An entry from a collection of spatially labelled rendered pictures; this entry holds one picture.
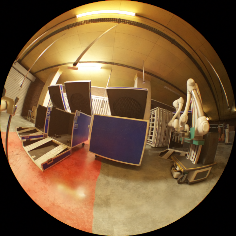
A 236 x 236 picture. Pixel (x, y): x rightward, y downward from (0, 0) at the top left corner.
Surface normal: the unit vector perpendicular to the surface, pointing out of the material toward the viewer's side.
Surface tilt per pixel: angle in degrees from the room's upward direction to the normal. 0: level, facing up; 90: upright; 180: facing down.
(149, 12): 180
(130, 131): 90
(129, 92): 142
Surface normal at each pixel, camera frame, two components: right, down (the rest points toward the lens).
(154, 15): -0.16, 0.98
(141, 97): -0.27, 0.68
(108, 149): -0.24, -0.16
